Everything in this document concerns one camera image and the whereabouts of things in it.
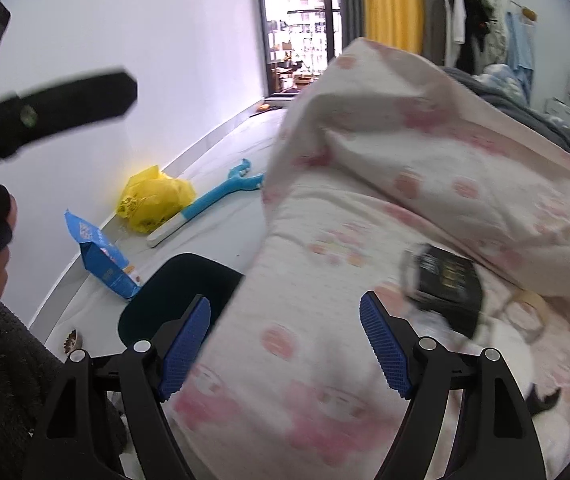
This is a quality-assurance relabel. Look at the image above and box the clear tape roll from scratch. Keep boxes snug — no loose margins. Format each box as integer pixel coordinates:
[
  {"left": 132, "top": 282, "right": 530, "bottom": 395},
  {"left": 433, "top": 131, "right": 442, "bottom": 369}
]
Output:
[{"left": 494, "top": 290, "right": 548, "bottom": 344}]

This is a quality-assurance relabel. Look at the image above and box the dark teal trash bin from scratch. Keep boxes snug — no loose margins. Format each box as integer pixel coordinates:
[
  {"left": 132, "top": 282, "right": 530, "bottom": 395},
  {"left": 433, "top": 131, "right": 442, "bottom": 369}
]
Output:
[{"left": 119, "top": 253, "right": 246, "bottom": 361}]

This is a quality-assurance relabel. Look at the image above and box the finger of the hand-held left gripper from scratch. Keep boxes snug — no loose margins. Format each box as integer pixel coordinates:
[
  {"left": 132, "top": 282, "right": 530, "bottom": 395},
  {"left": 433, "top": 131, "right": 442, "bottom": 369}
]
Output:
[{"left": 0, "top": 67, "right": 138, "bottom": 163}]

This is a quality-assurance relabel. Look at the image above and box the grey curtain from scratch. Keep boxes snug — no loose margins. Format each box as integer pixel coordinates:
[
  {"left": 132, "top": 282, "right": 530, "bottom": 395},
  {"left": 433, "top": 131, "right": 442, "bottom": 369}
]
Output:
[{"left": 337, "top": 0, "right": 368, "bottom": 56}]

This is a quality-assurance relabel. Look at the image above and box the blue snack packet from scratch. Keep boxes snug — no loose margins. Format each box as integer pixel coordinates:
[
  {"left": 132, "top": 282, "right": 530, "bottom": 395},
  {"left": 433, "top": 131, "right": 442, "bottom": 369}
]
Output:
[{"left": 64, "top": 208, "right": 142, "bottom": 302}]

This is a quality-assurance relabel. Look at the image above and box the blue and white grabber tool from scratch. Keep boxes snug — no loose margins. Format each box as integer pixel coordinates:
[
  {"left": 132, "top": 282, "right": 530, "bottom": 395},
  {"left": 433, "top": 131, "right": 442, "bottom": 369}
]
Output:
[{"left": 146, "top": 158, "right": 266, "bottom": 249}]

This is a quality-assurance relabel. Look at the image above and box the grey blanket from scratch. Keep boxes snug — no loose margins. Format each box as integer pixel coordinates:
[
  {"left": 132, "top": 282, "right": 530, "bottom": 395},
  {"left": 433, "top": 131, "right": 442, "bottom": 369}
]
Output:
[{"left": 440, "top": 65, "right": 570, "bottom": 166}]

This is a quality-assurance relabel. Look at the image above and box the small brown scrap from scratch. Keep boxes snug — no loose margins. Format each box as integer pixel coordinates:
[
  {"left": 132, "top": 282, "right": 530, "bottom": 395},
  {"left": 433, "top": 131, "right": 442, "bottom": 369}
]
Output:
[{"left": 63, "top": 329, "right": 83, "bottom": 357}]

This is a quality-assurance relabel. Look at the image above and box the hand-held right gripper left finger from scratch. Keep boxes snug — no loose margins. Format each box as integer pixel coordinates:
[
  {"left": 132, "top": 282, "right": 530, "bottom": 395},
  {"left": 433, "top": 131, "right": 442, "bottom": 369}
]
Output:
[{"left": 22, "top": 295, "right": 212, "bottom": 480}]

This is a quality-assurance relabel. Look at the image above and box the yellow curtain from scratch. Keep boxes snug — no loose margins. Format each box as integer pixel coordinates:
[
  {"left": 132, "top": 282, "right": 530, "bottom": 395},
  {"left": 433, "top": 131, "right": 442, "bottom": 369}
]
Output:
[{"left": 360, "top": 0, "right": 425, "bottom": 55}]

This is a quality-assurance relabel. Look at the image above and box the pink printed blanket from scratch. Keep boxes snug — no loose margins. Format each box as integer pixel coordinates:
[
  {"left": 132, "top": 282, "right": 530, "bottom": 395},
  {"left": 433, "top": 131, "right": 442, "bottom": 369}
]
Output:
[{"left": 162, "top": 36, "right": 570, "bottom": 480}]

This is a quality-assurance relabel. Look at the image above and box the white hanging garment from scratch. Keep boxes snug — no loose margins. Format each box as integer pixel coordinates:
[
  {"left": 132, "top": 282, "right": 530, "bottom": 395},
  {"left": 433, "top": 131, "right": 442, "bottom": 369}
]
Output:
[{"left": 444, "top": 0, "right": 468, "bottom": 46}]

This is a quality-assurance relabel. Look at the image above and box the balcony window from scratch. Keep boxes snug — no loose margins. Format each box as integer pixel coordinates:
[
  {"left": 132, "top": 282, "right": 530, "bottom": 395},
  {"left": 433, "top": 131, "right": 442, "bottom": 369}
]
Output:
[{"left": 255, "top": 0, "right": 343, "bottom": 101}]

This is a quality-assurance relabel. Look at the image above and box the black hanging garment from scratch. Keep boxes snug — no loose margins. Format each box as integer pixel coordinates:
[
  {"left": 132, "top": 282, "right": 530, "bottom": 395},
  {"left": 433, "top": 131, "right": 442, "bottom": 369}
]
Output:
[{"left": 443, "top": 0, "right": 490, "bottom": 75}]

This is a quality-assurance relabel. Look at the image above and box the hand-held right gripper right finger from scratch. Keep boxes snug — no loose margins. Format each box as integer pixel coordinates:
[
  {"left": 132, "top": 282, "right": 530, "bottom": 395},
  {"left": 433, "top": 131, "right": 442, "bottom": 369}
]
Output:
[{"left": 360, "top": 291, "right": 548, "bottom": 480}]

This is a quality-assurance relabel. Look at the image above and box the yellow plastic bag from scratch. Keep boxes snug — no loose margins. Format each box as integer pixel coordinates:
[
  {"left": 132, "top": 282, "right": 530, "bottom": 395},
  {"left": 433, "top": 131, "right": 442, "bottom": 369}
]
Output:
[{"left": 116, "top": 165, "right": 197, "bottom": 234}]

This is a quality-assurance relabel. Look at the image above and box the dark fuzzy garment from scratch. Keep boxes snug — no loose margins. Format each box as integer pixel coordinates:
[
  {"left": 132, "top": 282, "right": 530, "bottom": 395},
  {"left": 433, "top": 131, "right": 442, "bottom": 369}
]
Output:
[{"left": 0, "top": 299, "right": 128, "bottom": 480}]

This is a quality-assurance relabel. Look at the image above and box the black box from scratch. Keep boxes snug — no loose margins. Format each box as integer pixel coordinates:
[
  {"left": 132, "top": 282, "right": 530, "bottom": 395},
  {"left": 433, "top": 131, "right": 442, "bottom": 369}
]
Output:
[{"left": 401, "top": 243, "right": 484, "bottom": 339}]

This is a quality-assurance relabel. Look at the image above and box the light blue hanging garment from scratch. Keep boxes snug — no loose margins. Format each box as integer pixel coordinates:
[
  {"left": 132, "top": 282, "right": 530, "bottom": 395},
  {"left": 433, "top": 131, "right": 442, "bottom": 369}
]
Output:
[{"left": 506, "top": 10, "right": 536, "bottom": 103}]

